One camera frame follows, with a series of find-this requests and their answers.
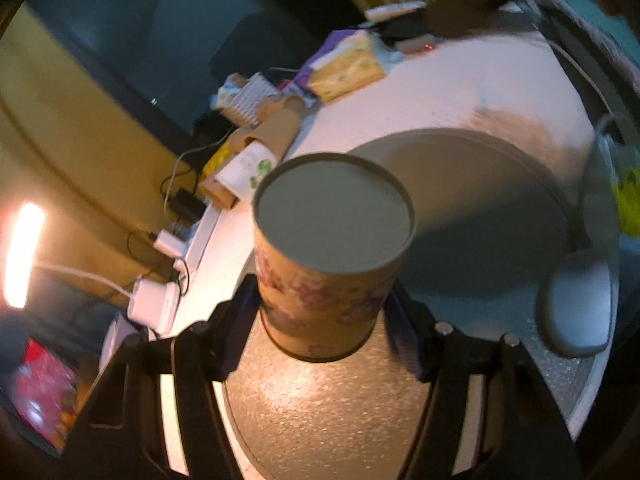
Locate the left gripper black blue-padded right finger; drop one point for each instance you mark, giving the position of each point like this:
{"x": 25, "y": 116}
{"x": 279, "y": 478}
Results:
{"x": 523, "y": 434}

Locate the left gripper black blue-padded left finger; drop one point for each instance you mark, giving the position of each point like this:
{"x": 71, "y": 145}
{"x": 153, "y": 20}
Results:
{"x": 119, "y": 433}

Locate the floral brown paper cup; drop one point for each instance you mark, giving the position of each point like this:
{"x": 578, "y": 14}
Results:
{"x": 330, "y": 233}

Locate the brown paper cup lying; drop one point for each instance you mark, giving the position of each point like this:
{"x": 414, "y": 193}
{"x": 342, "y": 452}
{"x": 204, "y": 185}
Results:
{"x": 220, "y": 196}

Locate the white green-print paper cup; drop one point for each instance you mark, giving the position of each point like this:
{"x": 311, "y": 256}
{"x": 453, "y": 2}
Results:
{"x": 243, "y": 174}

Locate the white desk lamp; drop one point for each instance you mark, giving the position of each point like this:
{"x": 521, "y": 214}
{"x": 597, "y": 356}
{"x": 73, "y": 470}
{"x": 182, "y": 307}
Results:
{"x": 150, "y": 303}

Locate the round grey mat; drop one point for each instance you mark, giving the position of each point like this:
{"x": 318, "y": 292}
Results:
{"x": 356, "y": 418}

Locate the white usb charger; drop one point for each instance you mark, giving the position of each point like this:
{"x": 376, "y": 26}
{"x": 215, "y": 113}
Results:
{"x": 169, "y": 245}

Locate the white power strip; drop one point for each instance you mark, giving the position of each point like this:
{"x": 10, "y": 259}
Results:
{"x": 193, "y": 248}

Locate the black power adapter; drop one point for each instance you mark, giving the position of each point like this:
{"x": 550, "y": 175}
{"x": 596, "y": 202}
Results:
{"x": 187, "y": 206}

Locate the yellow curtain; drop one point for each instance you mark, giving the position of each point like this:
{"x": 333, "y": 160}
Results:
{"x": 68, "y": 147}

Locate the yellow rubber glove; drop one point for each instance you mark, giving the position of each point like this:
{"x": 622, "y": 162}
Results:
{"x": 218, "y": 159}

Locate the white woven basket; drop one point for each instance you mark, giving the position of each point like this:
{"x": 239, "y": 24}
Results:
{"x": 238, "y": 98}

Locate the white textured tablecloth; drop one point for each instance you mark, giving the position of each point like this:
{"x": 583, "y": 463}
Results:
{"x": 510, "y": 92}

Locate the yellow tissue pack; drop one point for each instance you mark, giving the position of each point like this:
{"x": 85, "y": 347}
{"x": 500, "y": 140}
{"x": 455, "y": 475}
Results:
{"x": 350, "y": 66}

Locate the purple cloth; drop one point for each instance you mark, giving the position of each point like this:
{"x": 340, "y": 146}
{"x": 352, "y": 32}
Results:
{"x": 335, "y": 37}

